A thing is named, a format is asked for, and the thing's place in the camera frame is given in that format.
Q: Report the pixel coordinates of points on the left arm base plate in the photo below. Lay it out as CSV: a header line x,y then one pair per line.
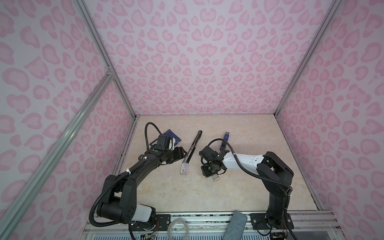
x,y
160,223

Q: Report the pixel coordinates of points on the blue booklet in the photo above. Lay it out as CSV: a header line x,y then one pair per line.
x,y
171,134

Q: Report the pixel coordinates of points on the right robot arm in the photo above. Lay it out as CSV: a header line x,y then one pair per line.
x,y
275,174

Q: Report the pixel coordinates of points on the red white staple box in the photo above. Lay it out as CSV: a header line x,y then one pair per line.
x,y
184,169

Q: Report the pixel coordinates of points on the grey cloth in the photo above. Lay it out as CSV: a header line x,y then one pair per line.
x,y
236,226

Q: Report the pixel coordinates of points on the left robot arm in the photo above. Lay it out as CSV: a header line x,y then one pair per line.
x,y
117,203

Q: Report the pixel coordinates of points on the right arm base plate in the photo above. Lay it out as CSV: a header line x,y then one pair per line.
x,y
260,221

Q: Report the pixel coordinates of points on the clear tape roll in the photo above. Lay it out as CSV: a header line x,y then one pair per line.
x,y
178,225

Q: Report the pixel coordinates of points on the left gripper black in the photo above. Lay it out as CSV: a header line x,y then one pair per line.
x,y
179,154

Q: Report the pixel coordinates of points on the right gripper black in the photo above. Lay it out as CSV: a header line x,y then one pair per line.
x,y
205,173

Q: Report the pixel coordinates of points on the silver staple tray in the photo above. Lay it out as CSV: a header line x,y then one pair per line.
x,y
215,177

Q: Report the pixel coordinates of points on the aluminium frame rail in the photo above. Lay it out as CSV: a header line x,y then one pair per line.
x,y
26,191

